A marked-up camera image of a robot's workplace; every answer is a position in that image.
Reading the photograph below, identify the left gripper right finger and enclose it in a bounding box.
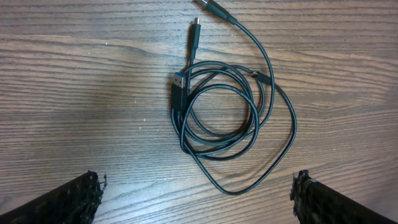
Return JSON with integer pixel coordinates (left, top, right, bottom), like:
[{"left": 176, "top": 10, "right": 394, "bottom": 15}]
[{"left": 290, "top": 170, "right": 397, "bottom": 224}]

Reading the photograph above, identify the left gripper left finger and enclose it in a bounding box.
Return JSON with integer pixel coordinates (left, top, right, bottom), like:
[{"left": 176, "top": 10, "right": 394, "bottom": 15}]
[{"left": 1, "top": 171, "right": 108, "bottom": 224}]

